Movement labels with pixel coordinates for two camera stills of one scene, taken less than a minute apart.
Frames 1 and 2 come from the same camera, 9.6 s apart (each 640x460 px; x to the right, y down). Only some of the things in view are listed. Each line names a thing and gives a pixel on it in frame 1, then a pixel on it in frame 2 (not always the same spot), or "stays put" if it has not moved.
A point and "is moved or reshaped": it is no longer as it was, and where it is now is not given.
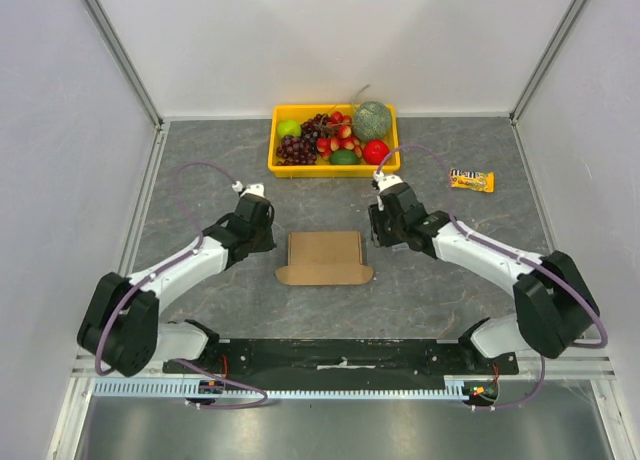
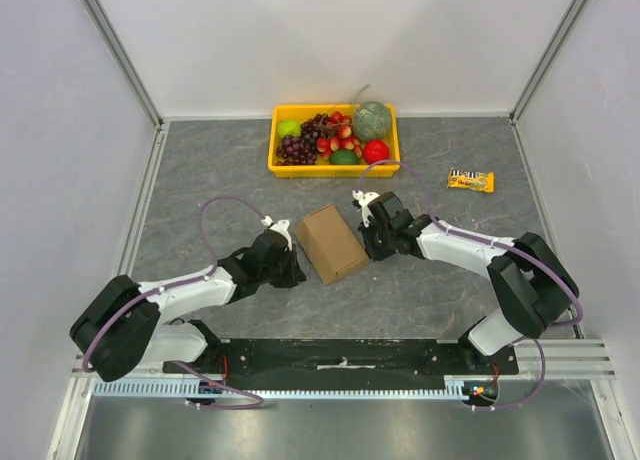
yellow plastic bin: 278,113 stays put
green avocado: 344,157 stays put
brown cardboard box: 324,258 is moved or reshaped
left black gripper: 268,244 to 295,275
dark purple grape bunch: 296,151 stays put
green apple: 289,127 stays put
